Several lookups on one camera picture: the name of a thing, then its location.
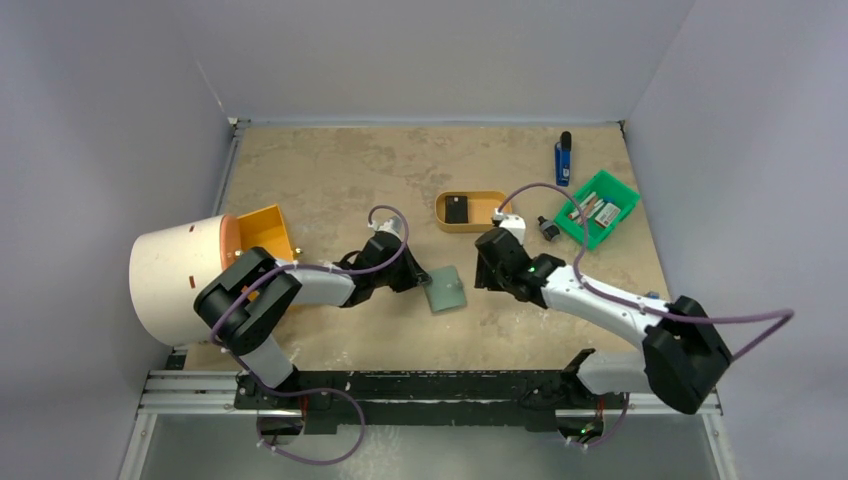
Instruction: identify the grey-green card holder wallet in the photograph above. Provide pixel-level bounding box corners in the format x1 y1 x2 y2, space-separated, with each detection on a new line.
424 265 467 314

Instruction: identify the black credit card stack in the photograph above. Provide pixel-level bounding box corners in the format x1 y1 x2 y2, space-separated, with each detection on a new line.
444 195 469 225

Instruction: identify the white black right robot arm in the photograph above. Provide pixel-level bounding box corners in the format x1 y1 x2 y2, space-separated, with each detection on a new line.
475 227 733 414

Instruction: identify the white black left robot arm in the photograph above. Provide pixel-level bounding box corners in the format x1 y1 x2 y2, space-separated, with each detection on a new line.
193 231 431 409

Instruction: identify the small black binder clip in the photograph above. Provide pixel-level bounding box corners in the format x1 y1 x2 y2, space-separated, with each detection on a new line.
537 216 561 242

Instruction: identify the tan oval tray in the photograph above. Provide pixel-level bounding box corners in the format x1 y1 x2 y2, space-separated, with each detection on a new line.
434 190 506 233

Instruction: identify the orange pencil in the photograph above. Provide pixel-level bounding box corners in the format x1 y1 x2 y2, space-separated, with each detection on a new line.
574 196 598 225

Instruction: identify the yellow drawer box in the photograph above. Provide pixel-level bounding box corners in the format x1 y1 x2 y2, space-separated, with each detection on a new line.
237 204 301 261

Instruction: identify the white red staple box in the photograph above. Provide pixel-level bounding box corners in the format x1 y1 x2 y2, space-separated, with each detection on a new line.
594 202 621 229

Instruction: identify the green plastic bin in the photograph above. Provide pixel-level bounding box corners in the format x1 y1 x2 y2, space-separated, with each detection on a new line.
554 170 640 250

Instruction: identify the white cylinder container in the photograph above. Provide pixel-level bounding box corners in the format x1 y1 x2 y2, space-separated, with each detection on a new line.
129 215 242 346

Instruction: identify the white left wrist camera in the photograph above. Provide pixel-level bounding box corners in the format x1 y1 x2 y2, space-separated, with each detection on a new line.
369 215 403 237

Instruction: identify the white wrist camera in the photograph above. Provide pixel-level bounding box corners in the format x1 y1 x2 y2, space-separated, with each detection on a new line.
369 215 403 237
492 209 526 245

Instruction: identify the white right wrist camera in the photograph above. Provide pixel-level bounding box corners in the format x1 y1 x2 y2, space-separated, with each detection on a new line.
492 209 526 245

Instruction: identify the black aluminium base frame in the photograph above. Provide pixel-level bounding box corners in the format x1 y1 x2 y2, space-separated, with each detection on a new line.
135 347 723 439

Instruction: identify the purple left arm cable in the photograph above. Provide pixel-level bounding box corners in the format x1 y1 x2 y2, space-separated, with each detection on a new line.
209 204 411 467

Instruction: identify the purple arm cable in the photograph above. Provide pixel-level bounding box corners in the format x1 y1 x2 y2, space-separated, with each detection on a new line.
209 204 411 467
496 183 795 452

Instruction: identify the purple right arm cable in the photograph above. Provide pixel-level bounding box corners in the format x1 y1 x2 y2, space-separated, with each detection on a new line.
496 183 795 452

